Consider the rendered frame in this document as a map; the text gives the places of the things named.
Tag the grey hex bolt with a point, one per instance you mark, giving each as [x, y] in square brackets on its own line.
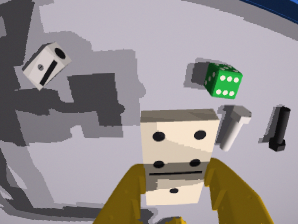
[240, 116]

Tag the black hex-head bolt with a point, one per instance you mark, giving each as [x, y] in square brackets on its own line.
[277, 143]

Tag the green die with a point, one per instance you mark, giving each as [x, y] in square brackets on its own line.
[222, 81]

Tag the cream domino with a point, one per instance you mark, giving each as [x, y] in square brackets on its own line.
[177, 147]

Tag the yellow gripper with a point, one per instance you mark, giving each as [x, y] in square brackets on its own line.
[234, 200]

